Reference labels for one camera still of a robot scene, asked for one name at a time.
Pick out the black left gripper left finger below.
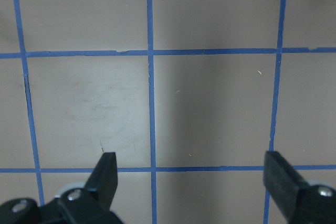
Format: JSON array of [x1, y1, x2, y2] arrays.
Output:
[[84, 152, 117, 210]]

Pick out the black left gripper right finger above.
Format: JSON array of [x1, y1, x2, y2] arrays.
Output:
[[263, 151, 310, 220]]

